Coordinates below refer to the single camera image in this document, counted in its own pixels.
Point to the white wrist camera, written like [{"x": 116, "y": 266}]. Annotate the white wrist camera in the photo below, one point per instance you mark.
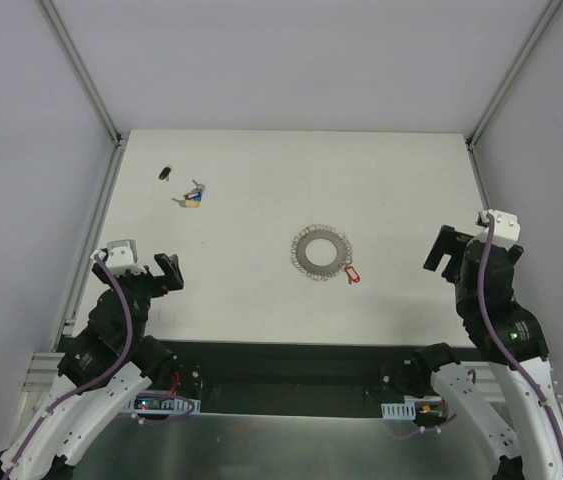
[
  {"x": 503, "y": 226},
  {"x": 120, "y": 257}
]

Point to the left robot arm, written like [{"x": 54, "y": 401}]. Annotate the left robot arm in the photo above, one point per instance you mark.
[{"x": 106, "y": 366}]

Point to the left white cable duct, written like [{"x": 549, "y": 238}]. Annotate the left white cable duct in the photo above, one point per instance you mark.
[{"x": 161, "y": 404}]

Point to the aluminium frame post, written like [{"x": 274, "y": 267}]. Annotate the aluminium frame post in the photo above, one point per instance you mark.
[
  {"x": 66, "y": 43},
  {"x": 537, "y": 32}
]

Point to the right aluminium frame post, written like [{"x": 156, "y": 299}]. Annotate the right aluminium frame post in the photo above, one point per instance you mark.
[{"x": 537, "y": 32}]

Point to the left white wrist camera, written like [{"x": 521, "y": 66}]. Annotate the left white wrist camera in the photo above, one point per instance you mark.
[{"x": 120, "y": 257}]

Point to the red tag key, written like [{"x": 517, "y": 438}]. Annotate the red tag key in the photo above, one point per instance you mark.
[{"x": 352, "y": 274}]

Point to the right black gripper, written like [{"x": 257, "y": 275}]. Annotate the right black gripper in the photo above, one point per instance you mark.
[{"x": 454, "y": 245}]

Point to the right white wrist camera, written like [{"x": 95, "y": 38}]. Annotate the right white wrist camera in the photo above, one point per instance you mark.
[{"x": 503, "y": 226}]

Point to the metal disc with keyrings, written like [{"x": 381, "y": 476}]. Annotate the metal disc with keyrings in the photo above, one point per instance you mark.
[{"x": 321, "y": 252}]

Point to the white cable duct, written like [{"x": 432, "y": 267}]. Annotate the white cable duct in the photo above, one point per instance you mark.
[
  {"x": 405, "y": 411},
  {"x": 161, "y": 404}
]

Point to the yellow tag key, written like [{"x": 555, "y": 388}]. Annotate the yellow tag key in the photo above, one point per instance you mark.
[{"x": 187, "y": 203}]

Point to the black key fob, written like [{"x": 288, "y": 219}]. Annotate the black key fob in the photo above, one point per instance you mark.
[{"x": 165, "y": 173}]

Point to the left aluminium frame post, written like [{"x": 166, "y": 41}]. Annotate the left aluminium frame post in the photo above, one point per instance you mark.
[{"x": 66, "y": 43}]

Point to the right white cable duct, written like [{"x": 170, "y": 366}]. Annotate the right white cable duct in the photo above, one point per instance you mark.
[{"x": 405, "y": 411}]

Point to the blue tag key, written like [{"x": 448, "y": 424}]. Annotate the blue tag key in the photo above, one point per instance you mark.
[{"x": 196, "y": 194}]

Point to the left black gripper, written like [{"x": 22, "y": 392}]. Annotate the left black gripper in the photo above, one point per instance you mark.
[{"x": 159, "y": 279}]

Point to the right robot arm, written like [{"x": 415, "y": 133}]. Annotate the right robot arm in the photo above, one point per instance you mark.
[{"x": 510, "y": 339}]

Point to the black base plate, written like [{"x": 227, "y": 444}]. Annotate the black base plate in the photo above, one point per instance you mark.
[{"x": 292, "y": 379}]

